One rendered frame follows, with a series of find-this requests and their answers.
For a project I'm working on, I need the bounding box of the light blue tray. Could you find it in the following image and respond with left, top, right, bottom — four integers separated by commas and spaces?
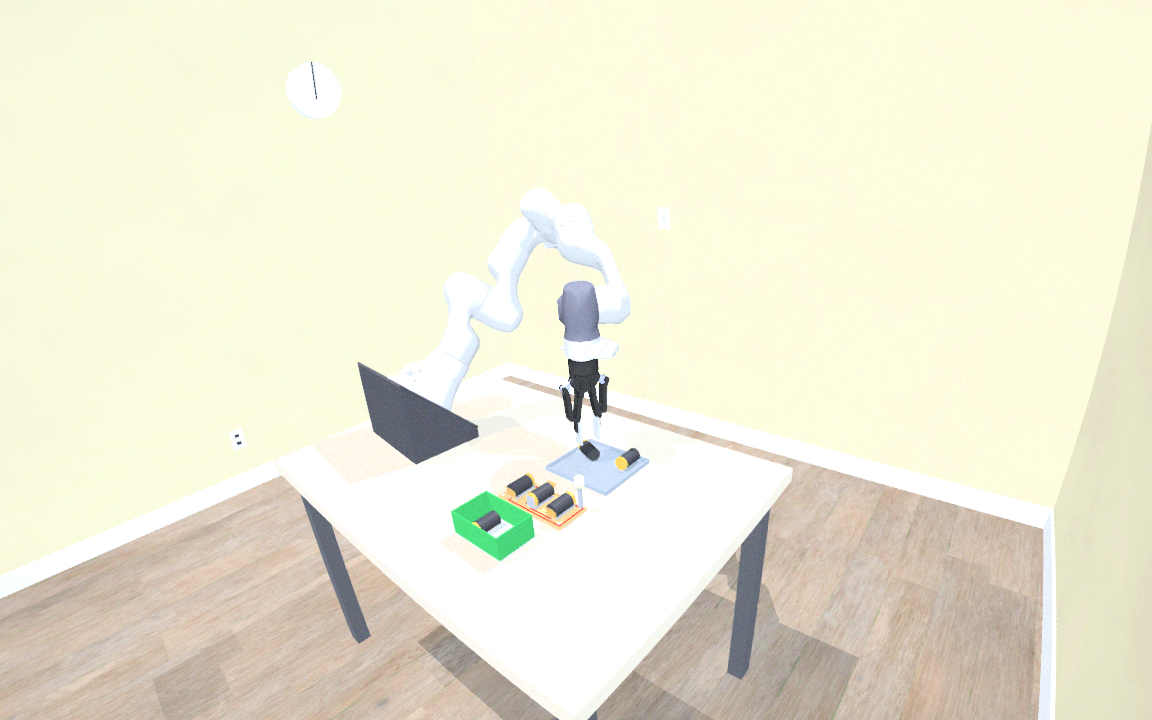
545, 438, 649, 497

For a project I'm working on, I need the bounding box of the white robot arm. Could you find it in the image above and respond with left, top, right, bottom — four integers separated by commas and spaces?
388, 188, 631, 410

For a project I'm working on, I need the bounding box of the green open-top box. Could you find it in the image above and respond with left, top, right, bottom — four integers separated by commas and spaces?
450, 491, 535, 562

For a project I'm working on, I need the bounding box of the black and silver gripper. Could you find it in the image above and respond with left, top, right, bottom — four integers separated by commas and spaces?
559, 358, 611, 446

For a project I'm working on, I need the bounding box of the black battery with yellow end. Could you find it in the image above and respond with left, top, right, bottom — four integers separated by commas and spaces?
578, 439, 600, 461
546, 491, 576, 517
473, 510, 501, 532
615, 448, 641, 470
507, 473, 535, 497
526, 482, 555, 507

